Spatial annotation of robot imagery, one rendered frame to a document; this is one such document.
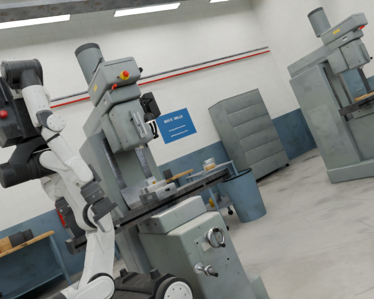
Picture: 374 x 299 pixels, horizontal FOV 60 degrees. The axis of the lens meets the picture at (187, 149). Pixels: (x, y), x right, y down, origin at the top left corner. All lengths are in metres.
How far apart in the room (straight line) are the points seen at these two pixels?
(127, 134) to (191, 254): 0.90
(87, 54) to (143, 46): 5.19
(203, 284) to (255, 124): 5.97
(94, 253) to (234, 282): 0.89
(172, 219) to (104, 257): 0.57
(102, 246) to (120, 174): 1.07
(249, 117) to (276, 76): 2.37
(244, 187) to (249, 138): 3.22
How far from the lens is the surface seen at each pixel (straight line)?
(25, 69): 1.60
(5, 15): 4.82
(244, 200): 4.39
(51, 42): 7.34
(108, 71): 2.24
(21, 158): 1.66
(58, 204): 1.92
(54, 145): 1.51
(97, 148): 2.66
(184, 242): 1.96
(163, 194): 2.14
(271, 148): 7.79
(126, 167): 2.69
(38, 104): 1.54
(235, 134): 7.26
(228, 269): 2.11
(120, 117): 2.28
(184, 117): 7.51
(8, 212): 6.39
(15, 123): 1.66
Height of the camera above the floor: 1.08
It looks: 2 degrees up
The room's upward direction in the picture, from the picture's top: 23 degrees counter-clockwise
